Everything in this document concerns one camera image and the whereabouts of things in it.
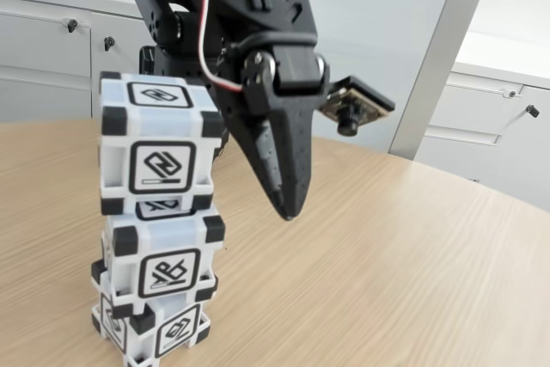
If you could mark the gripper camera circuit board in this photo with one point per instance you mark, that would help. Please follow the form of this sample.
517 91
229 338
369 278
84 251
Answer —
361 100

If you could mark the white cube crossed lines symbol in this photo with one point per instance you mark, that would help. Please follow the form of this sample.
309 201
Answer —
169 272

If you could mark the white cube overlapping squares symbol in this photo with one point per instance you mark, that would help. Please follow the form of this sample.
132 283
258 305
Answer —
176 328

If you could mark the white cube zigzag diamond symbol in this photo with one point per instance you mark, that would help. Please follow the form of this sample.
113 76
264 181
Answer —
161 167

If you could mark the black cabinet key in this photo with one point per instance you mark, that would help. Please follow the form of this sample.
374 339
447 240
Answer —
109 42
533 110
71 24

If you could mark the grey metal pillar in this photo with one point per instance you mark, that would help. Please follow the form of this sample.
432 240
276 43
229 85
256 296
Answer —
438 62

